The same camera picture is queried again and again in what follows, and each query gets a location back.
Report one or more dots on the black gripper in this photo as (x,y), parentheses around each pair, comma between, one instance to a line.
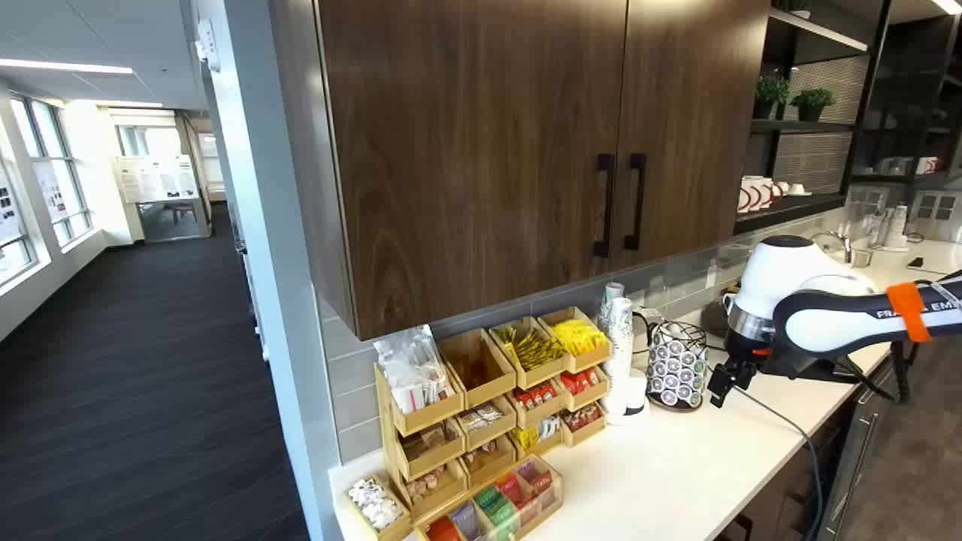
(741,360)

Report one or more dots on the dark wood narrow cabinet door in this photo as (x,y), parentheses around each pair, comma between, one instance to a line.
(703,121)

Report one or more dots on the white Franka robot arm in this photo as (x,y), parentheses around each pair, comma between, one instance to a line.
(801,272)

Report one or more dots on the black open shelf unit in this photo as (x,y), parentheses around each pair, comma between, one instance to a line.
(801,127)

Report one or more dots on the dark wood wide cabinet door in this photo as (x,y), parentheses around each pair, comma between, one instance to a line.
(460,152)

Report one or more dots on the dark wood cabinet carcass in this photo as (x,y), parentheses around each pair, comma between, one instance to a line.
(312,152)

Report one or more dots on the dotted paper cup stack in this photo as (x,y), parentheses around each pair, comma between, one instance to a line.
(618,319)

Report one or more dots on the red snack packets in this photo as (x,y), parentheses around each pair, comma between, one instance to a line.
(577,380)

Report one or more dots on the yellow snack packets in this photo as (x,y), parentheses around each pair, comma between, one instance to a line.
(580,336)

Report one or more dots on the wooden tiered snack organizer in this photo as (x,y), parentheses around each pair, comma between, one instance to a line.
(483,364)

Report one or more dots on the wooden tea bag box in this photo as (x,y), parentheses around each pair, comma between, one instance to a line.
(501,501)

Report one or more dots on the small green potted plant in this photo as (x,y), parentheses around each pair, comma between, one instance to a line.
(812,103)
(772,90)

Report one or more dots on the clear plastic packet bag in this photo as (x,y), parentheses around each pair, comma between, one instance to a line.
(410,364)

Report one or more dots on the small wooden sugar packet box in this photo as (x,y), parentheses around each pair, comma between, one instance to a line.
(376,507)

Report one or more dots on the office hallway window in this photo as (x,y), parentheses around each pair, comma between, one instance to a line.
(46,189)

